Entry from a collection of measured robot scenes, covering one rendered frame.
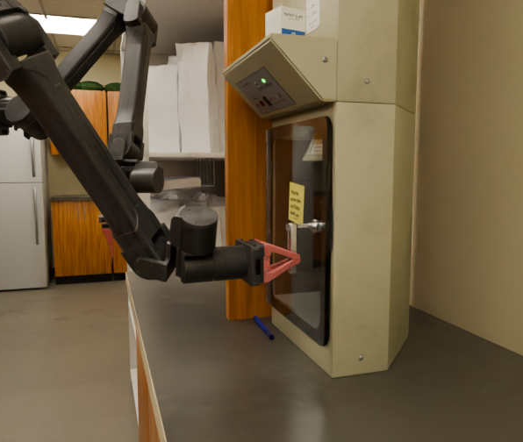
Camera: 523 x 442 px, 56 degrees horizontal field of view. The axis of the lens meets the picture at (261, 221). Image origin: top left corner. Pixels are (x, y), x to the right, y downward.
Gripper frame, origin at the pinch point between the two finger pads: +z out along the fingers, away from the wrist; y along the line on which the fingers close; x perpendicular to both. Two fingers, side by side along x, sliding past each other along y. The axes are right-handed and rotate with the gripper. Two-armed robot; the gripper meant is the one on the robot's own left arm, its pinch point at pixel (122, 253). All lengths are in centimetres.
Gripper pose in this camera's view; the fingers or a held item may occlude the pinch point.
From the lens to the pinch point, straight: 120.8
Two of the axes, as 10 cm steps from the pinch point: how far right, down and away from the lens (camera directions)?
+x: -3.2, -0.9, 9.4
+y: 9.5, -0.4, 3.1
